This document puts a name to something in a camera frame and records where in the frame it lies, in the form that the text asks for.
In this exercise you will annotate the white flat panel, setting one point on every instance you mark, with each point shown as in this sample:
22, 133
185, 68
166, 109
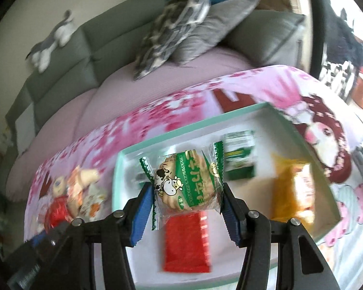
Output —
25, 133

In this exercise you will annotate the grey cushion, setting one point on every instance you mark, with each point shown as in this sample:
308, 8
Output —
211, 30

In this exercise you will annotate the pink printed blanket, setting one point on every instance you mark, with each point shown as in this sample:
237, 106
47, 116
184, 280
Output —
169, 111

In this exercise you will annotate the small red snack packet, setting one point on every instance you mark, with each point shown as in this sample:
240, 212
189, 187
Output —
57, 211

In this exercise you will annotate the grey white plush toy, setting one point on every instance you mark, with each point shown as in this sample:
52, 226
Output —
54, 36

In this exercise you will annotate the dark hanging clothes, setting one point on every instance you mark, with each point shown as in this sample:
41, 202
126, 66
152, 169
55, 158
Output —
341, 39

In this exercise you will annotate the round bun blue label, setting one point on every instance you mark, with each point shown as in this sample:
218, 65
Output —
59, 185

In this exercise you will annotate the black white patterned cushion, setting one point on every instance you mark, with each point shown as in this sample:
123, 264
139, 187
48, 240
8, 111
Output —
169, 30

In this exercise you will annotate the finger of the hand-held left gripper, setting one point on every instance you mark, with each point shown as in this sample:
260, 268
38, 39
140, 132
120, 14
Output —
37, 239
56, 235

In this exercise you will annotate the teal cardboard box lid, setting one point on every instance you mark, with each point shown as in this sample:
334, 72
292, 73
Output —
193, 133

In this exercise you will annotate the yellow snack packet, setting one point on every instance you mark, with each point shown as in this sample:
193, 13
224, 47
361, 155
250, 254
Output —
290, 193

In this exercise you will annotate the white packet orange print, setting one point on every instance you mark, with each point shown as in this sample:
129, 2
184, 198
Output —
92, 202

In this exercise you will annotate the grey sofa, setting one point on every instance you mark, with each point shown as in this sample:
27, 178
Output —
109, 33

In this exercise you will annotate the green white snack box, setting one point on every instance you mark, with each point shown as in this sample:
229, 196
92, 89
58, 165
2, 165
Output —
239, 157

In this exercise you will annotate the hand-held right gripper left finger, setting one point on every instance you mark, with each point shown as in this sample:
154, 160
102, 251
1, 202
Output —
142, 214

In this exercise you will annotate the yellow pudding cup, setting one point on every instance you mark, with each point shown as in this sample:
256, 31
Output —
91, 174

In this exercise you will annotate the pink ribbed sofa cover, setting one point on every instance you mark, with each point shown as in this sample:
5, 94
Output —
139, 87

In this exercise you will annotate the green cow biscuit packet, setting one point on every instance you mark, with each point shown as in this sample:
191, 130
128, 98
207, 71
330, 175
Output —
184, 181

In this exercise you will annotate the orange white wrapped snack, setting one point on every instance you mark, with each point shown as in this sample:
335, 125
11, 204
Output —
75, 190

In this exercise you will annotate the black white patterned cloth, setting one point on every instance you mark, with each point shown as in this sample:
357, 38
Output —
340, 78

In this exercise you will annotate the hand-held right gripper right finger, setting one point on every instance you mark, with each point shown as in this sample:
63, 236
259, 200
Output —
231, 214

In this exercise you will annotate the large red snack packet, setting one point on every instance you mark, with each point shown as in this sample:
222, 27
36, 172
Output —
186, 247

